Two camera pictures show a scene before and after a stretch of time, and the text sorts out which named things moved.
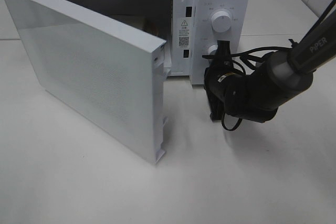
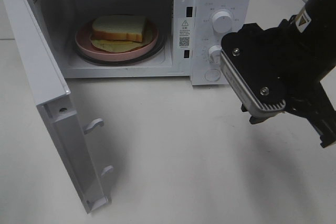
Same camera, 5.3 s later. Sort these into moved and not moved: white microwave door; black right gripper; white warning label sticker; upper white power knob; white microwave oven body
Moved: white microwave door; black right gripper
Not moved: white microwave oven body; upper white power knob; white warning label sticker
